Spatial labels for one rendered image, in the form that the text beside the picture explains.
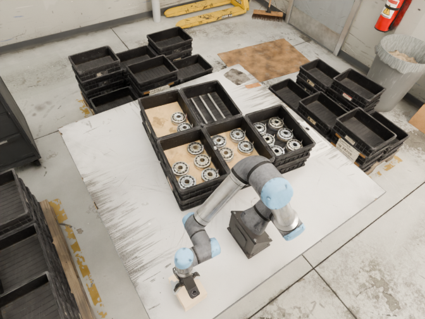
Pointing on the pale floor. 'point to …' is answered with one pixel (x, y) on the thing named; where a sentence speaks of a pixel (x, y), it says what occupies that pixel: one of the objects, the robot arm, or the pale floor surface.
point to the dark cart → (14, 134)
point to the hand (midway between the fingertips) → (187, 287)
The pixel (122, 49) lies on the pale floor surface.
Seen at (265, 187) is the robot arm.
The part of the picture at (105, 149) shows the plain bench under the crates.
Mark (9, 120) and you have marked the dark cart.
